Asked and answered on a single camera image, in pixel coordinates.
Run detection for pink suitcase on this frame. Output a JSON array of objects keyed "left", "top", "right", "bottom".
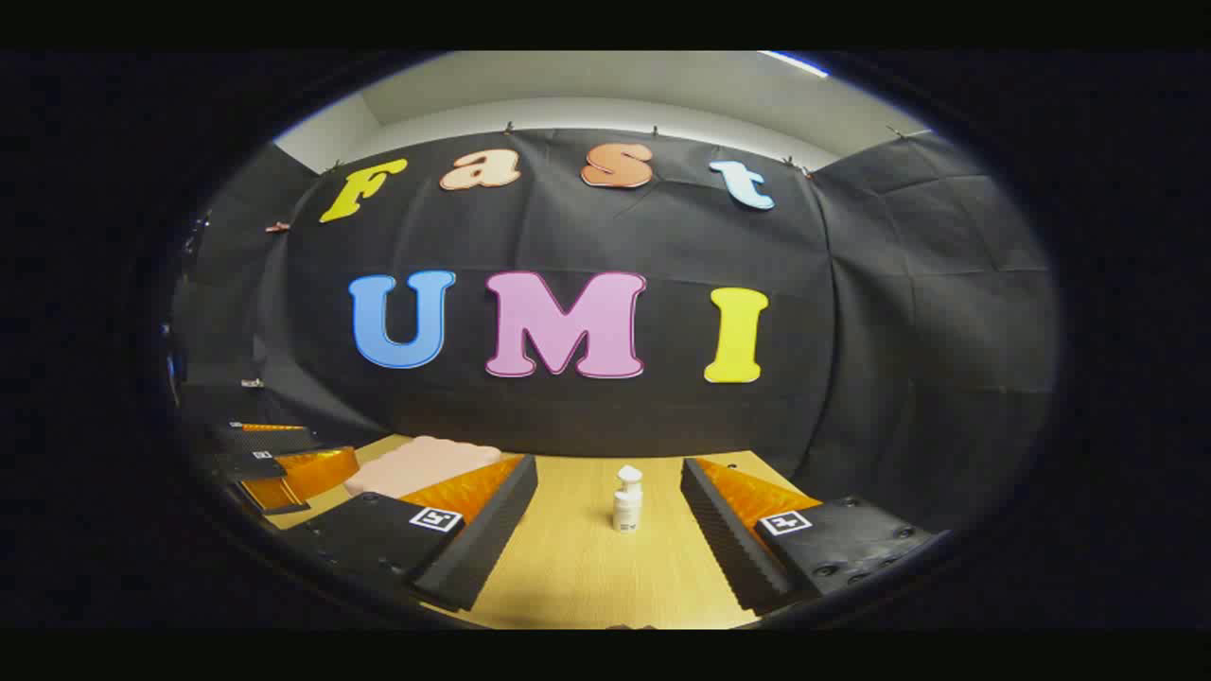
[{"left": 343, "top": 435, "right": 503, "bottom": 500}]

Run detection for ceiling light strip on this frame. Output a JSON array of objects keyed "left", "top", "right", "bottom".
[{"left": 757, "top": 51, "right": 830, "bottom": 79}]

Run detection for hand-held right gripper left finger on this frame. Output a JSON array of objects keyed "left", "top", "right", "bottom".
[{"left": 282, "top": 455, "right": 538, "bottom": 612}]

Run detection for white pump bottle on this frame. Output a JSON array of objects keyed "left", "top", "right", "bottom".
[{"left": 612, "top": 464, "right": 645, "bottom": 533}]

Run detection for black backdrop cloth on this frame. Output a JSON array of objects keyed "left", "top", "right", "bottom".
[{"left": 170, "top": 128, "right": 1059, "bottom": 535}]

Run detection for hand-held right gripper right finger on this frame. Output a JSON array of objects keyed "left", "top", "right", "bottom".
[{"left": 681, "top": 458, "right": 951, "bottom": 613}]

